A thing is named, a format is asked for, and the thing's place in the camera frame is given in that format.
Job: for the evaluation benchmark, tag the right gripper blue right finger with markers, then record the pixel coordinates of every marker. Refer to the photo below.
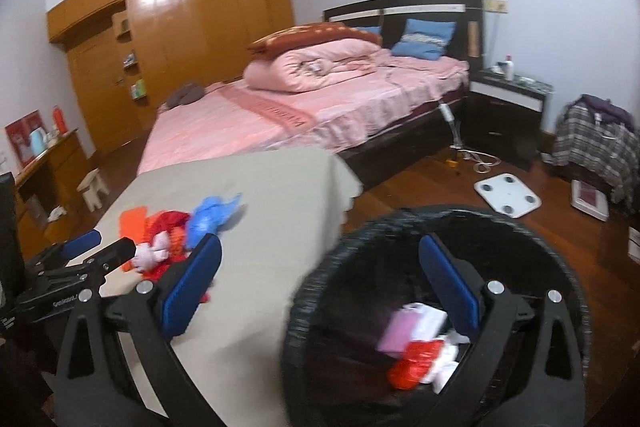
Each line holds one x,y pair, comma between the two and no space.
457,295

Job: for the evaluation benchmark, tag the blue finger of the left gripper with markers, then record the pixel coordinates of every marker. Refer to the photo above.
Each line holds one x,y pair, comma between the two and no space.
80,244
113,256

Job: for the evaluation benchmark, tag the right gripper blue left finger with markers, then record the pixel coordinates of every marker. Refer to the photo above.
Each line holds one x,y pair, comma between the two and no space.
185,283

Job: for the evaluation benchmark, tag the red knitted garment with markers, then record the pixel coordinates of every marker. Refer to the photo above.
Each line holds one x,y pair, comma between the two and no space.
173,222

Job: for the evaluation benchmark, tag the pink mesh bag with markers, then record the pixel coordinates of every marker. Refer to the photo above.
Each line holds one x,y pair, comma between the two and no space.
398,332

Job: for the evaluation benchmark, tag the blue plastic shoe cover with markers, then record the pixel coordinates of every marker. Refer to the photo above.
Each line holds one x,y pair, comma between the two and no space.
212,214

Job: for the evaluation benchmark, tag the red mesh bag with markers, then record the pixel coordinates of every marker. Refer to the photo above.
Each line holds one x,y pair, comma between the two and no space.
417,360

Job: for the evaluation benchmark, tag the black trash bin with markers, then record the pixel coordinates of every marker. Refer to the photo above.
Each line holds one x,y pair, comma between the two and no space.
526,367

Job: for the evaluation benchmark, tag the orange knitted cloth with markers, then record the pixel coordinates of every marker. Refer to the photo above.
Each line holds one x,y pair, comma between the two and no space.
132,225

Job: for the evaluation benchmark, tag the white rag on shelf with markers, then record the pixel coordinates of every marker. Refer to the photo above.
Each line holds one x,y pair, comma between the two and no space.
57,213

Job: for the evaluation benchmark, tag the small white stool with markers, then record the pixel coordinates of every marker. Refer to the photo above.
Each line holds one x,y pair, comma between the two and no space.
92,188

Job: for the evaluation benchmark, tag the wooden sideboard cabinet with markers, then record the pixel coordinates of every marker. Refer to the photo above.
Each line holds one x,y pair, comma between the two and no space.
48,182

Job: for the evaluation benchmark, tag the beige table cloth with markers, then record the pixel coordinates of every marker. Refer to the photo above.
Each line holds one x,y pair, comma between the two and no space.
293,204

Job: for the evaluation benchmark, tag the light blue kettle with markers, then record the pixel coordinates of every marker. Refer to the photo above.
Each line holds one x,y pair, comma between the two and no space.
38,141

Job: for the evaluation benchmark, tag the red thermos bottle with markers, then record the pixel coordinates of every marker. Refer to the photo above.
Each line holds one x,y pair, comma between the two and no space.
59,120

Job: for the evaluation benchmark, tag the white bathroom scale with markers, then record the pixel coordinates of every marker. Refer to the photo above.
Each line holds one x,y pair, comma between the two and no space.
507,194

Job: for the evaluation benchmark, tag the red framed picture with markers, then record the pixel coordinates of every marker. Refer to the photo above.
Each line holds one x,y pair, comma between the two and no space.
18,135

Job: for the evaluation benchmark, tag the dark clothes on bed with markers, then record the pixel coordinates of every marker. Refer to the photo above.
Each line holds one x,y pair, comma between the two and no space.
187,94

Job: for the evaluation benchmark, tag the black white nightstand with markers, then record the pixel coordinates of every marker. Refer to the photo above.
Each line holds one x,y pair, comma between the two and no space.
504,118

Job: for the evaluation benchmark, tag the wooden wardrobe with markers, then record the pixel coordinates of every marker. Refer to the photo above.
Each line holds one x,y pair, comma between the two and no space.
127,56

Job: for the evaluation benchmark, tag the plaid cloth bag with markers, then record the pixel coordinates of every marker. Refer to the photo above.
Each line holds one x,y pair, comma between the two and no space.
601,138

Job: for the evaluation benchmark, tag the pink covered bed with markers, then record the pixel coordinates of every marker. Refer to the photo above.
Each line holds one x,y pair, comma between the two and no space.
233,118

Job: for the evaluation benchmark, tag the white lotion bottle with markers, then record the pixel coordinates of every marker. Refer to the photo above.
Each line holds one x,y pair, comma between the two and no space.
508,68

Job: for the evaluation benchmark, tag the folded pink quilt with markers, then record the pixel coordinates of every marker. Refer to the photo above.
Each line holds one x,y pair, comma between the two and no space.
314,67

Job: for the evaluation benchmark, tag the blue pillow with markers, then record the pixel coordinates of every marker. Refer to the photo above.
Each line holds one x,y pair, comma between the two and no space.
424,39

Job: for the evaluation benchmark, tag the folded red brown blanket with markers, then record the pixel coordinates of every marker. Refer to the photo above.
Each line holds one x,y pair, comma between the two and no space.
301,36

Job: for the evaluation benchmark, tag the black bed headboard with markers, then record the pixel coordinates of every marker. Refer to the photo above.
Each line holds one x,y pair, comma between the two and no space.
391,16

